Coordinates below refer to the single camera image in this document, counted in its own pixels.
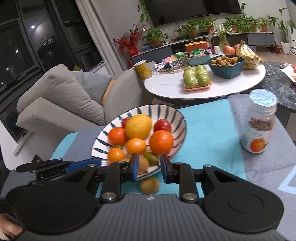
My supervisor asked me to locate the tall plant in white pot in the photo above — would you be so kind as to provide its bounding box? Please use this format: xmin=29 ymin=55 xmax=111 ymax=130
xmin=268 ymin=8 xmax=293 ymax=55

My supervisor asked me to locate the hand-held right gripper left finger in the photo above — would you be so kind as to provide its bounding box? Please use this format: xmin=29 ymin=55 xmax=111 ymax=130
xmin=58 ymin=153 xmax=140 ymax=202

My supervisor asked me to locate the grey television cabinet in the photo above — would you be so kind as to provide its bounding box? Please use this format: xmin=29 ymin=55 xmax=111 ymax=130
xmin=128 ymin=31 xmax=276 ymax=62

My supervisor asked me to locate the grey cloth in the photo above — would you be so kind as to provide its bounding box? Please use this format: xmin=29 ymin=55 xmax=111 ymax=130
xmin=228 ymin=94 xmax=296 ymax=241

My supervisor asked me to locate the teal bowl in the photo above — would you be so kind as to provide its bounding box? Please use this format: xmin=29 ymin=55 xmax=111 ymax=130
xmin=206 ymin=54 xmax=245 ymax=79

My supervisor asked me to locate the teal basket of snacks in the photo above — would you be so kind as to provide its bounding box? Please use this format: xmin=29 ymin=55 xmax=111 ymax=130
xmin=185 ymin=49 xmax=211 ymax=66

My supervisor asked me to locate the small brown plant pot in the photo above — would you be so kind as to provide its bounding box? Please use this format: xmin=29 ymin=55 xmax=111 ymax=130
xmin=270 ymin=41 xmax=282 ymax=54

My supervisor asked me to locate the small orange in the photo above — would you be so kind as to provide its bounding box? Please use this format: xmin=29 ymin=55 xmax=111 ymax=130
xmin=108 ymin=127 xmax=129 ymax=146
xmin=108 ymin=147 xmax=125 ymax=163
xmin=125 ymin=138 xmax=147 ymax=155

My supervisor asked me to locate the beige sofa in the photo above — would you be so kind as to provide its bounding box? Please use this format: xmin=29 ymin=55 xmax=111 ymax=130
xmin=16 ymin=61 xmax=158 ymax=135

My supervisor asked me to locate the heap of longans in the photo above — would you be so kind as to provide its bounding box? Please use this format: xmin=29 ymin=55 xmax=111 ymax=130
xmin=210 ymin=55 xmax=239 ymax=67

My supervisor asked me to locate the grey cushion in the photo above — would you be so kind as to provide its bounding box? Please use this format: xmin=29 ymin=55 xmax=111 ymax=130
xmin=74 ymin=70 xmax=113 ymax=104

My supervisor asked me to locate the pack of green apples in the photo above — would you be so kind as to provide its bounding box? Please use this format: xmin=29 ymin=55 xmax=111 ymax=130
xmin=183 ymin=65 xmax=213 ymax=92

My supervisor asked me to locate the person's left hand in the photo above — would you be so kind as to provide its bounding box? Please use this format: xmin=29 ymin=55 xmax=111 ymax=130
xmin=0 ymin=213 xmax=24 ymax=240

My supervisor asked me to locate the potted green plant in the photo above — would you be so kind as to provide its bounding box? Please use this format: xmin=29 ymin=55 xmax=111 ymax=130
xmin=223 ymin=14 xmax=260 ymax=33
xmin=258 ymin=16 xmax=271 ymax=33
xmin=177 ymin=18 xmax=218 ymax=39
xmin=142 ymin=27 xmax=169 ymax=48

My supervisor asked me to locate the glass plate of candies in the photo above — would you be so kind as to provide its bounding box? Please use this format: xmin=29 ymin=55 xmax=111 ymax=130
xmin=154 ymin=60 xmax=186 ymax=75

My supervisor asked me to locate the white curtain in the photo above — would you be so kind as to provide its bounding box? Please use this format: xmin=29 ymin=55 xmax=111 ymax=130
xmin=75 ymin=0 xmax=127 ymax=75

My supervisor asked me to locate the yellow lemon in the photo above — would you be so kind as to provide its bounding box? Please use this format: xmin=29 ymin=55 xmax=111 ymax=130
xmin=125 ymin=114 xmax=153 ymax=140

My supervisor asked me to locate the beige cushion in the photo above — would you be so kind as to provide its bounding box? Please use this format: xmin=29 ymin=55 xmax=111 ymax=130
xmin=16 ymin=64 xmax=106 ymax=126

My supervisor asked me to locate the blue striped white bowl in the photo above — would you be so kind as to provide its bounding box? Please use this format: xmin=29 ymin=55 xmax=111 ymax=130
xmin=91 ymin=104 xmax=187 ymax=181

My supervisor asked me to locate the glass vase with plant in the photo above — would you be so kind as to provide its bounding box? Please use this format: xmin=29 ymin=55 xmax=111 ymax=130
xmin=209 ymin=24 xmax=235 ymax=51

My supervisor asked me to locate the red flower plant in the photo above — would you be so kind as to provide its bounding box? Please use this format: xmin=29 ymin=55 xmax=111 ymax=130
xmin=113 ymin=24 xmax=143 ymax=56

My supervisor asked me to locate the white paper bag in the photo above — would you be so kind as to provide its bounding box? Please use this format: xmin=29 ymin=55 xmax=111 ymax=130
xmin=280 ymin=65 xmax=296 ymax=83

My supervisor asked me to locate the dark marble table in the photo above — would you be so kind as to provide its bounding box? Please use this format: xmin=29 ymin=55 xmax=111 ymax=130
xmin=259 ymin=61 xmax=296 ymax=144

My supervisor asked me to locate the large orange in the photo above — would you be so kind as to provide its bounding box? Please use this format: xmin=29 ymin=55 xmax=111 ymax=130
xmin=149 ymin=130 xmax=174 ymax=156

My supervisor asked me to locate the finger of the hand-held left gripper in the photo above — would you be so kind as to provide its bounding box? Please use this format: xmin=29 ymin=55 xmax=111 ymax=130
xmin=16 ymin=159 xmax=70 ymax=173
xmin=31 ymin=159 xmax=102 ymax=186

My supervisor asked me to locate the white jar with silver lid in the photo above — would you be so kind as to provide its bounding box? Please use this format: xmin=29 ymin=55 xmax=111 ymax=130
xmin=240 ymin=89 xmax=278 ymax=154

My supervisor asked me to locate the black framed window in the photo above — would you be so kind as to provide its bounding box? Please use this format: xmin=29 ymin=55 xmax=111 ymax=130
xmin=0 ymin=0 xmax=105 ymax=142

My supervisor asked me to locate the yellow can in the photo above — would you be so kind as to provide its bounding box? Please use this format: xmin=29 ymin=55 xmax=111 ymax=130
xmin=133 ymin=60 xmax=153 ymax=80

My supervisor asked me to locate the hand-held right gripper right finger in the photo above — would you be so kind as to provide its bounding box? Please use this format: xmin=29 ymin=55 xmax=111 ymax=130
xmin=160 ymin=154 xmax=246 ymax=202

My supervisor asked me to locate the round white table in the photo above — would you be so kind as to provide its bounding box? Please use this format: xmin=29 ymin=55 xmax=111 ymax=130
xmin=144 ymin=55 xmax=266 ymax=105

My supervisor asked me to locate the yellow cushion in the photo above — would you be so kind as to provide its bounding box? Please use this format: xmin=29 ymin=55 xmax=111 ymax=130
xmin=101 ymin=80 xmax=116 ymax=106

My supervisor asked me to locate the orange box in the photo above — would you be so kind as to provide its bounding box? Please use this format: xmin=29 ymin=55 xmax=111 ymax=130
xmin=185 ymin=40 xmax=209 ymax=52

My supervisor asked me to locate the bunch of bananas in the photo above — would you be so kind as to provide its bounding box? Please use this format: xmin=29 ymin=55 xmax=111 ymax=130
xmin=236 ymin=40 xmax=264 ymax=70

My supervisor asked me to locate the black television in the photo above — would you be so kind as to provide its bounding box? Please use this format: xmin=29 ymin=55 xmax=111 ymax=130
xmin=144 ymin=0 xmax=242 ymax=27

